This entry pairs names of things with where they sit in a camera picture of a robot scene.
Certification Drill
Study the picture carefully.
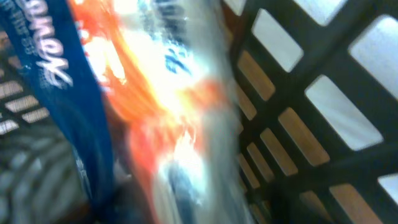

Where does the grey plastic basket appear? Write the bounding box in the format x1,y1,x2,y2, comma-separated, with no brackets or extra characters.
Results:
1,1,397,223

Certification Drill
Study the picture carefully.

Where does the blue tissue multipack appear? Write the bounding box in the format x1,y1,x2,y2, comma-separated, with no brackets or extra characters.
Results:
1,0,253,224

